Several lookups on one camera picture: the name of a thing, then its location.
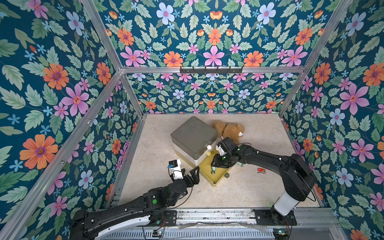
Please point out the brown teddy bear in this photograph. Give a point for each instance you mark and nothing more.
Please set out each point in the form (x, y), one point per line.
(229, 130)

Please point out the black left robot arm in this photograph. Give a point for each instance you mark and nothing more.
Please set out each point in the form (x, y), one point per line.
(156, 208)

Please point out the aluminium front rail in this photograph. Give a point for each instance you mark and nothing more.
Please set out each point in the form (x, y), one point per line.
(238, 224)

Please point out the black hook rail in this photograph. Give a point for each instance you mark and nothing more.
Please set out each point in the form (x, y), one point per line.
(210, 70)

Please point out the white yellow drawer cabinet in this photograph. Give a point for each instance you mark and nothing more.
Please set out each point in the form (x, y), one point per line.
(194, 158)

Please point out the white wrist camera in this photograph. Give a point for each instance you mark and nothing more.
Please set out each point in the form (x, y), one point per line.
(175, 169)
(220, 149)

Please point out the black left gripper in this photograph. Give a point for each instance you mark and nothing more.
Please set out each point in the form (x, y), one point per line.
(194, 180)

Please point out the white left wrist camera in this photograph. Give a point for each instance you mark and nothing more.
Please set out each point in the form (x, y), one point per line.
(175, 169)

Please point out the yellow bottom drawer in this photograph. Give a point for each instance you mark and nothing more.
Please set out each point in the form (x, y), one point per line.
(207, 172)

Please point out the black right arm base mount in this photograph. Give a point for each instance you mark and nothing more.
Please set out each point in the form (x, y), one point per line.
(271, 217)

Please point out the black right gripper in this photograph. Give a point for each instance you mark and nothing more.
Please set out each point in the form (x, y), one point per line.
(221, 159)

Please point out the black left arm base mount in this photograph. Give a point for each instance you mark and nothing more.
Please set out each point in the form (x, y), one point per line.
(163, 218)

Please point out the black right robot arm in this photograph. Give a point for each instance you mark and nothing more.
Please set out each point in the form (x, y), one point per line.
(298, 179)

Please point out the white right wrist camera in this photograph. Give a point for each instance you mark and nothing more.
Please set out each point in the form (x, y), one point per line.
(220, 149)

